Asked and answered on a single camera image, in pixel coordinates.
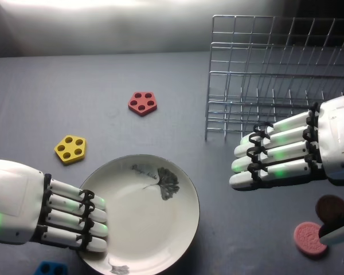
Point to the grey table cloth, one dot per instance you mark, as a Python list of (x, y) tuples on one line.
[(189, 129)]

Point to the white backdrop curtain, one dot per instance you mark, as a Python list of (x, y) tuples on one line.
[(103, 28)]

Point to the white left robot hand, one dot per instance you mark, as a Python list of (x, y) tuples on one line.
[(14, 200)]

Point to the white plate with twin leaves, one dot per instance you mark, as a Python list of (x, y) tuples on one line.
[(149, 223)]

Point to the blue pentagon block with holes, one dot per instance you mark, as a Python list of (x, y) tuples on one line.
[(50, 269)]

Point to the pink toy cookie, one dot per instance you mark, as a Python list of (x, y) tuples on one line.
[(306, 240)]

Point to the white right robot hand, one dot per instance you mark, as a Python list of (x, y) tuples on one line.
[(338, 137)]

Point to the red pentagon block with holes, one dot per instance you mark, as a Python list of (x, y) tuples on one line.
[(143, 107)]

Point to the brown toy cookie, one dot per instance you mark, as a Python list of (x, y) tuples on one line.
[(331, 207)]

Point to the yellow pentagon block with holes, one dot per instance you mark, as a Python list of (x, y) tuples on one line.
[(70, 154)]

